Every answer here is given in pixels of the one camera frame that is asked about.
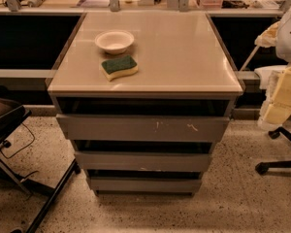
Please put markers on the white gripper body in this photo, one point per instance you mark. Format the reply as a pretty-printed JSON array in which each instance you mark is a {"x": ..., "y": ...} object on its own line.
[{"x": 290, "y": 38}]

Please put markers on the grey bottom drawer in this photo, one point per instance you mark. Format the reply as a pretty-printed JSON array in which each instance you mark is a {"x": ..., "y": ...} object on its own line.
[{"x": 144, "y": 185}]

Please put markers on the grey drawer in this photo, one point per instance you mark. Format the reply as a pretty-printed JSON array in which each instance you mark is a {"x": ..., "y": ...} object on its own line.
[
  {"x": 143, "y": 128},
  {"x": 128, "y": 161},
  {"x": 144, "y": 185}
]

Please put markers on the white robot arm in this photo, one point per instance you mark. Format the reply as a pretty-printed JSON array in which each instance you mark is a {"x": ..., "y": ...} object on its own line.
[{"x": 278, "y": 35}]

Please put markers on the grey drawer cabinet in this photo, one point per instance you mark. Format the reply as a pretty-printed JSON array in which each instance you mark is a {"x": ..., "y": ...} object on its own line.
[{"x": 184, "y": 71}]

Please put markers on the grey middle drawer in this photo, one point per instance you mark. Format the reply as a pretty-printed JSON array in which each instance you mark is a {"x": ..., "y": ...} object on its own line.
[{"x": 128, "y": 161}]

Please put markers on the grey top drawer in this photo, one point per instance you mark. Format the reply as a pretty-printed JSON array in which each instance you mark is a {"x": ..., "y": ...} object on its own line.
[{"x": 143, "y": 128}]

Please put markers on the white chair armrest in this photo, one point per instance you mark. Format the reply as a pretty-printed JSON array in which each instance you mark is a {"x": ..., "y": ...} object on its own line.
[{"x": 264, "y": 73}]

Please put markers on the white stick tool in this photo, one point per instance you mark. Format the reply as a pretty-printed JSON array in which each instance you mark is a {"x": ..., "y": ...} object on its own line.
[{"x": 256, "y": 48}]

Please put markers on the green yellow sponge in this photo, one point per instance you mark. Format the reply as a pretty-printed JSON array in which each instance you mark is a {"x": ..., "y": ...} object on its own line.
[{"x": 119, "y": 67}]

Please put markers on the white bowl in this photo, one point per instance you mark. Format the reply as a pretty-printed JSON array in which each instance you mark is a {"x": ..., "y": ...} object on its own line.
[{"x": 114, "y": 41}]

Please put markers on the black chair left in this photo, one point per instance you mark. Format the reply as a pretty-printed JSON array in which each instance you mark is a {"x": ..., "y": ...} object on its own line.
[{"x": 12, "y": 115}]

